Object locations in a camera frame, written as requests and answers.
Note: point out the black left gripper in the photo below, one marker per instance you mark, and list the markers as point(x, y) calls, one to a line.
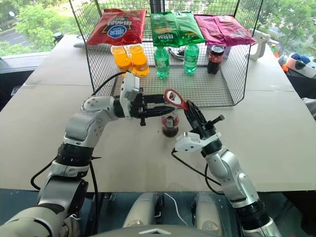
point(139, 106)

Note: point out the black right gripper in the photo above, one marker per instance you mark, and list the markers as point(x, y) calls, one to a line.
point(206, 129)

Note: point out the glass cola bottle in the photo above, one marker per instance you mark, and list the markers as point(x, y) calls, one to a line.
point(169, 130)

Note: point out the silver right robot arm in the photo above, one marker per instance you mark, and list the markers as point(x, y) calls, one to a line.
point(232, 172)

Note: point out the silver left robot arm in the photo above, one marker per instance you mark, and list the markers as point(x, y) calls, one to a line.
point(81, 123)

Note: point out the green soda plastic bottle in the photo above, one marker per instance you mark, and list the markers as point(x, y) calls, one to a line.
point(191, 61)
point(161, 66)

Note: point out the orange soda plastic bottle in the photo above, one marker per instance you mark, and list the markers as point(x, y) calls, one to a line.
point(118, 59)
point(140, 61)

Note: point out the plastic cola bottle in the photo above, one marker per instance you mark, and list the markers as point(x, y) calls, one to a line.
point(214, 64)

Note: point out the black handheld tool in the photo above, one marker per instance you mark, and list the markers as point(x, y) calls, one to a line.
point(176, 56)

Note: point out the green chips bag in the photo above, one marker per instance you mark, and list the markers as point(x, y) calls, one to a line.
point(172, 29)

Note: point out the red chips bag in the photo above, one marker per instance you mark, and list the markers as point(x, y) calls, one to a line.
point(116, 27)

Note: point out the purple chips bag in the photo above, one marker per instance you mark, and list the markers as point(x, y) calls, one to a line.
point(227, 29)

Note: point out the silver rounded right leg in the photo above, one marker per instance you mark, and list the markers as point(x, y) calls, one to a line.
point(207, 212)

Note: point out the silver rounded leg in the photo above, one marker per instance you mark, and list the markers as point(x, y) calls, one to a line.
point(140, 212)
point(207, 212)

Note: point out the white pistol-shaped device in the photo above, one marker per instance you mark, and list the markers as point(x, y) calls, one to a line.
point(259, 44)

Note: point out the small green orange object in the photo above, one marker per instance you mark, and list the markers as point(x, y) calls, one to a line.
point(274, 49)

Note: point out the silver rounded left leg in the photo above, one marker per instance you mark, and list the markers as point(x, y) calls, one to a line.
point(140, 212)

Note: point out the tray with coloured balls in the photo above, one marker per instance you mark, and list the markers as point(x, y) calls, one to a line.
point(295, 59)

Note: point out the grey robot torso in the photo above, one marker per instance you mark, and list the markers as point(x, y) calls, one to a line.
point(153, 232)

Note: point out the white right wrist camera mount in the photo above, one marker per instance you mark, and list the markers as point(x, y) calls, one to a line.
point(192, 143)

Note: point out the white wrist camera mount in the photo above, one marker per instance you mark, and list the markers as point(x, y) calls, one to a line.
point(129, 89)
point(192, 143)

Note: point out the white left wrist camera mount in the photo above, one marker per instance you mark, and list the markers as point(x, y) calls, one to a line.
point(129, 89)

